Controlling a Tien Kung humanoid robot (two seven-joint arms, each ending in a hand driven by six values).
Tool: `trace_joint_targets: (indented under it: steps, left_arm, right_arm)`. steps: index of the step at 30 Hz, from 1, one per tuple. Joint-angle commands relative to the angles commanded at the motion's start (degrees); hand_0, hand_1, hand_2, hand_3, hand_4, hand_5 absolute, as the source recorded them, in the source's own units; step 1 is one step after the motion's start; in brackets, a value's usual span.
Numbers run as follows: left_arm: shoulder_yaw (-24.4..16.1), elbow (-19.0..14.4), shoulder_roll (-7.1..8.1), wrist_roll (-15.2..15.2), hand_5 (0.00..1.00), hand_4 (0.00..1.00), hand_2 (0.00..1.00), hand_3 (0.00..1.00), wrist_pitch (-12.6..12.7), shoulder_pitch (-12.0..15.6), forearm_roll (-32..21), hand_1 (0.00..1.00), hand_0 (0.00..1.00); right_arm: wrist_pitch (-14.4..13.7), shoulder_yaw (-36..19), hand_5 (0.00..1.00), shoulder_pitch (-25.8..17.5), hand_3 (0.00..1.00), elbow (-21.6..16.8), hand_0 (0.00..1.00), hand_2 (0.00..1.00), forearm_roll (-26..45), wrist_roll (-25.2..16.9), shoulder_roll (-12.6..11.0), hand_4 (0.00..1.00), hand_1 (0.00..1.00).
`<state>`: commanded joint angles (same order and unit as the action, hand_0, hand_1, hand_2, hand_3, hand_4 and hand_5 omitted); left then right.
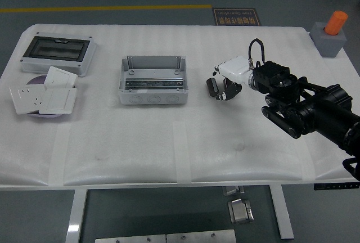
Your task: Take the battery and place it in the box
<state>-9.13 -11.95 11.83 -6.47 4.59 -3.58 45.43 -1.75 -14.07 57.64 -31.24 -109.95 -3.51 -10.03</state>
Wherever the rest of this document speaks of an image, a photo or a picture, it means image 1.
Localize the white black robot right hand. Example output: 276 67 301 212
212 55 252 102

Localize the black cylindrical battery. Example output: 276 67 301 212
206 77 221 97

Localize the open grey junction box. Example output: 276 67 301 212
118 55 188 106

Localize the grey box with dark window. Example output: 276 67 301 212
20 31 98 78

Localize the brown floor sign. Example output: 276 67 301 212
211 7 262 26

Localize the grey block holder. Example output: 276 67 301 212
309 21 348 58

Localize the orange cylinder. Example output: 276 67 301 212
323 10 349 36

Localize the white foam table mat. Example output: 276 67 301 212
0 23 360 187

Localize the silver metal block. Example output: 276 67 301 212
227 197 255 224

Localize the white table leg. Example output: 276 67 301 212
65 188 88 243
268 184 295 240

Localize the black table control panel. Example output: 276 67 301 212
313 182 360 191

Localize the grey metal floor plate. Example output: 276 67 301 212
165 229 237 243
94 234 167 243

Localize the purple round plate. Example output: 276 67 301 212
26 75 67 119

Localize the small silver metal bracket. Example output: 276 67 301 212
222 186 245 197

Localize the white wall switch panel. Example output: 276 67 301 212
38 87 78 115
44 66 78 88

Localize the white wall socket panel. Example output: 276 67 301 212
8 84 48 115

